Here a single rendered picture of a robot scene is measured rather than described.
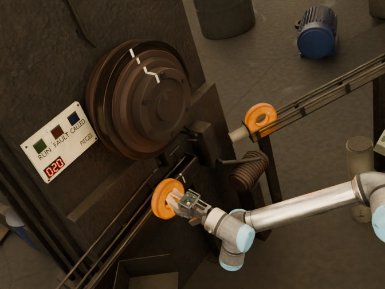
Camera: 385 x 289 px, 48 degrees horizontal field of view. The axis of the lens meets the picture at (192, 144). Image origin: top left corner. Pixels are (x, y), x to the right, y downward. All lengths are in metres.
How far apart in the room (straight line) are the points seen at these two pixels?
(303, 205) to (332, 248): 0.88
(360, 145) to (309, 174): 0.69
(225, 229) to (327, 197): 0.37
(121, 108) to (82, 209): 0.45
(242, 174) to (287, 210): 0.56
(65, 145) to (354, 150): 1.30
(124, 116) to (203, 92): 0.64
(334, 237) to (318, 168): 0.54
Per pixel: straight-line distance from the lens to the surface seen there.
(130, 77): 1.58
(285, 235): 2.51
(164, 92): 1.61
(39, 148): 1.59
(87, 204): 1.77
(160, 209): 1.65
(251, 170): 2.14
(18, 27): 1.52
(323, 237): 2.48
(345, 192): 1.54
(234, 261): 1.61
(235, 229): 1.52
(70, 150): 1.67
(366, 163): 2.21
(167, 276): 1.75
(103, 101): 1.55
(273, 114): 2.12
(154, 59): 1.64
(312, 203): 1.57
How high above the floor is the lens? 1.98
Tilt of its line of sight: 38 degrees down
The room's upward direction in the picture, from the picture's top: 20 degrees counter-clockwise
